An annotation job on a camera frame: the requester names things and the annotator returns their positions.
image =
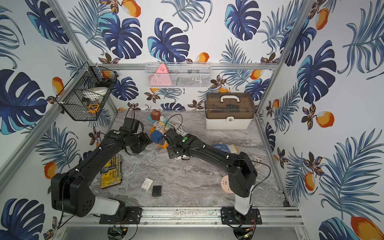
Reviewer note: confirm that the blue dotted work glove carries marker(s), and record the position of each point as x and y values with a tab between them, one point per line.
226	148

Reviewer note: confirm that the brown cube adapter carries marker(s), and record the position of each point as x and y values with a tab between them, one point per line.
155	115

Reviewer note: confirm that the pink triangle object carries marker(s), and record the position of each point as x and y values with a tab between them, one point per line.
161	78

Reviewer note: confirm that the yellow tape measure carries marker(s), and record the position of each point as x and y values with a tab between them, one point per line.
94	108

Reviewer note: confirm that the teal power strip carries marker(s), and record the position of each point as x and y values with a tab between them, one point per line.
160	119

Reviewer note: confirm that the white item in basket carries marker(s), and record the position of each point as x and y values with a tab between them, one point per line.
95	94

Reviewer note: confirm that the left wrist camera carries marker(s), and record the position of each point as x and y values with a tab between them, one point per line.
131	125

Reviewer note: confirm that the round pink power socket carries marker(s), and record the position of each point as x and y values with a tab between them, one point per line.
225	185

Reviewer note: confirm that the white brown storage box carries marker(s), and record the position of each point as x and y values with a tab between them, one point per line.
229	111

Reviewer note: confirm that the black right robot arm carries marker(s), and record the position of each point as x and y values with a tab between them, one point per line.
240	169

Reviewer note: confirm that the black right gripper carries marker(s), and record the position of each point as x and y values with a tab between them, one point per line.
170	154

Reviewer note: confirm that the clear wall shelf basket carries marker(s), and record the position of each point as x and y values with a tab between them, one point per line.
184	75

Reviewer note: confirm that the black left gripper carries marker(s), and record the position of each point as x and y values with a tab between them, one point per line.
143	141

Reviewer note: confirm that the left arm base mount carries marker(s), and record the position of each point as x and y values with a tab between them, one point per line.
128	216

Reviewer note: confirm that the orange power strip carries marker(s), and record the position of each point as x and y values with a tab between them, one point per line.
165	145

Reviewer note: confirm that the black charger plug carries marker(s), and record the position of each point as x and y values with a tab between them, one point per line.
157	191

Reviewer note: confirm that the aluminium front rail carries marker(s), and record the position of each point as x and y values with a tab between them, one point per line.
198	217

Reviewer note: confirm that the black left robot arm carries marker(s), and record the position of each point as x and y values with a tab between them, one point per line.
71	193

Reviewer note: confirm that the white charger plug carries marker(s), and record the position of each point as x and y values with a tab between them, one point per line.
147	184

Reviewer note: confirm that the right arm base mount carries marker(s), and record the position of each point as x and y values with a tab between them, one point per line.
241	215

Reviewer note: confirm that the blue cube adapter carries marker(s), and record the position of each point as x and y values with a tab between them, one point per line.
157	137

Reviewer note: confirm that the black wire basket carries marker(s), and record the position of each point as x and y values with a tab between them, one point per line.
71	99

